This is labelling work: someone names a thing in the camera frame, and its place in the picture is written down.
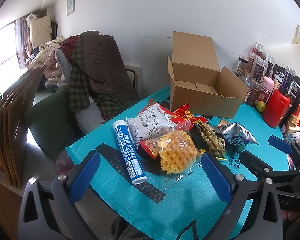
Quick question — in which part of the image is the pink bottle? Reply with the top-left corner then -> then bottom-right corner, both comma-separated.
255,76 -> 275,103

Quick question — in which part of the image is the open cardboard box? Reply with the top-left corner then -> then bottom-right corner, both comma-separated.
167,31 -> 248,119

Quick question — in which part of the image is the dark cereal snack bag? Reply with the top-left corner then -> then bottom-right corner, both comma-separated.
194,120 -> 227,158

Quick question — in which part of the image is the white patterned snack bag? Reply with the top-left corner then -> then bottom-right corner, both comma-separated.
126,103 -> 176,148

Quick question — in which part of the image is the silver foil snack bag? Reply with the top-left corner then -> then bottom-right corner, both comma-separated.
217,122 -> 258,153

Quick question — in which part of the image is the brown jacket on chair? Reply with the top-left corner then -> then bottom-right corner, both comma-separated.
69,31 -> 140,121

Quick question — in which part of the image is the framed wall picture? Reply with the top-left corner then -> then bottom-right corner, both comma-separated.
66,0 -> 75,16

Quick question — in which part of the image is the stack of cardboard sheets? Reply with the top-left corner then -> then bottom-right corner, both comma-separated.
0,67 -> 45,188

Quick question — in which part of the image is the red canister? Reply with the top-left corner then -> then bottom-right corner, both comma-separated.
262,89 -> 290,128

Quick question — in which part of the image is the clear jar purple label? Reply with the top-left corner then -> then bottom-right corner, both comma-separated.
279,66 -> 296,96

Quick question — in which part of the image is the red yellow snack packet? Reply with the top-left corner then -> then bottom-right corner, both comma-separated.
173,104 -> 207,123

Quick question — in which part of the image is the teal bubble mailer mat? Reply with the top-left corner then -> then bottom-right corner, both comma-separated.
66,86 -> 289,239

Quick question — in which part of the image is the white foam board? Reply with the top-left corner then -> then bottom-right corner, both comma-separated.
264,44 -> 300,77

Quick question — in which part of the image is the waffle snack clear bag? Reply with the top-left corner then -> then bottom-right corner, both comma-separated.
141,125 -> 200,181

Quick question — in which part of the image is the blue white tablet tube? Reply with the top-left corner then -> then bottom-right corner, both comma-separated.
113,120 -> 147,185

